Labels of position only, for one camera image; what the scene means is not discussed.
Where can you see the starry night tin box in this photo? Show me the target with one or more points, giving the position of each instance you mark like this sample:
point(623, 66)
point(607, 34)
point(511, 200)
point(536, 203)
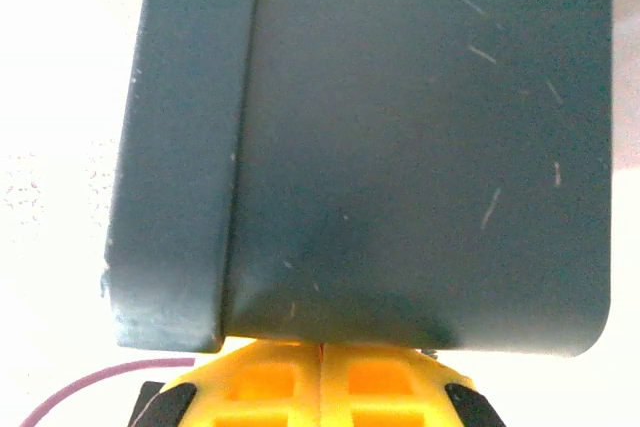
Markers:
point(400, 147)

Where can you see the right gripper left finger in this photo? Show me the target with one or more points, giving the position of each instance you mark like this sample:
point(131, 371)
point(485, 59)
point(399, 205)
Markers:
point(260, 387)

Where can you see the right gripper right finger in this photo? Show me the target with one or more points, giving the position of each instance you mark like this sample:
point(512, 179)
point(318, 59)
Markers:
point(390, 387)

